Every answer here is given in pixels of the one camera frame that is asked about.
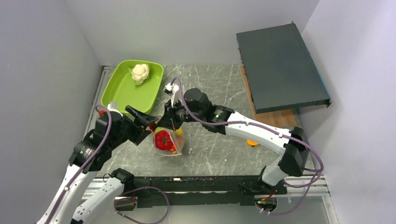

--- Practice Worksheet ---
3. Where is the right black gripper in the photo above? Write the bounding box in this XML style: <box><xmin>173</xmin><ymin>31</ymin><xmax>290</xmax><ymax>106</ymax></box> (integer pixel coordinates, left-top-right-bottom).
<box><xmin>157</xmin><ymin>97</ymin><xmax>204</xmax><ymax>131</ymax></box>

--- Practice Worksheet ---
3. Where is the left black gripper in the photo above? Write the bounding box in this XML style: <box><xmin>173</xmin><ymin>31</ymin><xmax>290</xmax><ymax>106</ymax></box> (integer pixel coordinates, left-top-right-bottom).
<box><xmin>109</xmin><ymin>105</ymin><xmax>158</xmax><ymax>149</ymax></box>

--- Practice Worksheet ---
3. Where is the yellow bell pepper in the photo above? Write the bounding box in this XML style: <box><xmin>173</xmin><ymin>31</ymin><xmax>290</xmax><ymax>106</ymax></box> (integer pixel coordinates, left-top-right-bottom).
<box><xmin>175</xmin><ymin>128</ymin><xmax>183</xmax><ymax>138</ymax></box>

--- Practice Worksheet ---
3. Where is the clear zip top bag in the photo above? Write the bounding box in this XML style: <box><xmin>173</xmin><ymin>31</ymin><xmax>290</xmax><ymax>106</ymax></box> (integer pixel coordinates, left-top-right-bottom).
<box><xmin>149</xmin><ymin>125</ymin><xmax>185</xmax><ymax>156</ymax></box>

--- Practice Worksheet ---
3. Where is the red tomato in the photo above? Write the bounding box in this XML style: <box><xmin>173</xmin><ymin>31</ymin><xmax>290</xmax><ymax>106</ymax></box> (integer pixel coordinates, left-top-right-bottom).
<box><xmin>155</xmin><ymin>130</ymin><xmax>173</xmax><ymax>151</ymax></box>

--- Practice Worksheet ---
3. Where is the green cabbage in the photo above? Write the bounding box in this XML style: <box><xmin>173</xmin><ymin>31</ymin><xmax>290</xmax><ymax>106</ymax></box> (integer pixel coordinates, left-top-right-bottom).
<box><xmin>154</xmin><ymin>127</ymin><xmax>167</xmax><ymax>134</ymax></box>

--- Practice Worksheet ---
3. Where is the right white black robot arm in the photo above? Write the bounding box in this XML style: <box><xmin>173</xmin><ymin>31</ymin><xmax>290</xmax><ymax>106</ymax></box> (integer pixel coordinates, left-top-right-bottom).
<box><xmin>158</xmin><ymin>84</ymin><xmax>309</xmax><ymax>194</ymax></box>

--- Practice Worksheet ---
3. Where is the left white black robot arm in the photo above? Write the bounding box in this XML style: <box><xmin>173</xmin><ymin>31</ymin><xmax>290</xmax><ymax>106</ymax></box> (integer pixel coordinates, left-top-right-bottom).
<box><xmin>38</xmin><ymin>105</ymin><xmax>158</xmax><ymax>224</ymax></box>

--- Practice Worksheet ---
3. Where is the green plastic basket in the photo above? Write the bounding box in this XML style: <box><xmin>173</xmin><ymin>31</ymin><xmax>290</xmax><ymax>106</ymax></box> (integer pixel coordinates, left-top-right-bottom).
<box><xmin>100</xmin><ymin>60</ymin><xmax>164</xmax><ymax>114</ymax></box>

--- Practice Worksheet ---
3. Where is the white cauliflower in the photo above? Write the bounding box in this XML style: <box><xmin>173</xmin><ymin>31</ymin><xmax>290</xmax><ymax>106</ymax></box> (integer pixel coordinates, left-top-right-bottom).
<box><xmin>130</xmin><ymin>64</ymin><xmax>150</xmax><ymax>85</ymax></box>

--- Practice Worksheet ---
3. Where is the orange tape measure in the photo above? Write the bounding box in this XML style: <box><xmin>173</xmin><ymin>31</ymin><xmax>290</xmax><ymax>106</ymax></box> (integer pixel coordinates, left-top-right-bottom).
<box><xmin>247</xmin><ymin>140</ymin><xmax>259</xmax><ymax>147</ymax></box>

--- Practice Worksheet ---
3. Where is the dark green metal case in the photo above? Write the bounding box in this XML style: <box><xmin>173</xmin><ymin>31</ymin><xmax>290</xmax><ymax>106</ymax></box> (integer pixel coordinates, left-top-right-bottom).
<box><xmin>236</xmin><ymin>22</ymin><xmax>332</xmax><ymax>114</ymax></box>

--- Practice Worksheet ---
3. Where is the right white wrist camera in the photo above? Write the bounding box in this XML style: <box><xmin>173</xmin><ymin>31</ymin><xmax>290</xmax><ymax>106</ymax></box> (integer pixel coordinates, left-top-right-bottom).
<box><xmin>163</xmin><ymin>83</ymin><xmax>180</xmax><ymax>107</ymax></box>

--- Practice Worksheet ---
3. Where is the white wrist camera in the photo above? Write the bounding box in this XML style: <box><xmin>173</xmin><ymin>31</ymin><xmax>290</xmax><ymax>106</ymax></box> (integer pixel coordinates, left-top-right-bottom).
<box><xmin>96</xmin><ymin>101</ymin><xmax>123</xmax><ymax>116</ymax></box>
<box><xmin>163</xmin><ymin>83</ymin><xmax>180</xmax><ymax>107</ymax></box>

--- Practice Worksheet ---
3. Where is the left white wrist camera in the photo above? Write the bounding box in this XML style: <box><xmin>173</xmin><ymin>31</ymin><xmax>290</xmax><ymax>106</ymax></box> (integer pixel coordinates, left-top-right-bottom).
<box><xmin>96</xmin><ymin>101</ymin><xmax>123</xmax><ymax>116</ymax></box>

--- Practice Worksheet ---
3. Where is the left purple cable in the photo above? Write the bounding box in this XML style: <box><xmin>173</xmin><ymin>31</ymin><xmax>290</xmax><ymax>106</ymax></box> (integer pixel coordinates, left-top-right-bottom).
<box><xmin>43</xmin><ymin>104</ymin><xmax>170</xmax><ymax>224</ymax></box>

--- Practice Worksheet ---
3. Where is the purple cable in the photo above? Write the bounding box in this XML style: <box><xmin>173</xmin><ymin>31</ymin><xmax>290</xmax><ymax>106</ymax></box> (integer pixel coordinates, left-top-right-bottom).
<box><xmin>170</xmin><ymin>77</ymin><xmax>325</xmax><ymax>217</ymax></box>
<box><xmin>43</xmin><ymin>104</ymin><xmax>170</xmax><ymax>224</ymax></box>

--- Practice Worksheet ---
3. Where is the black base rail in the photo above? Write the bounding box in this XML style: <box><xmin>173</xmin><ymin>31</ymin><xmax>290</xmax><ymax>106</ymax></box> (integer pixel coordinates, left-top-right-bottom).
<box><xmin>117</xmin><ymin>175</ymin><xmax>287</xmax><ymax>210</ymax></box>

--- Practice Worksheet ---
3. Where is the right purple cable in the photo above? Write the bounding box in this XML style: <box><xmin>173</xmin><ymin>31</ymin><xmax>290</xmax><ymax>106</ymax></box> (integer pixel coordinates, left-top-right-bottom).
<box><xmin>170</xmin><ymin>77</ymin><xmax>325</xmax><ymax>217</ymax></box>

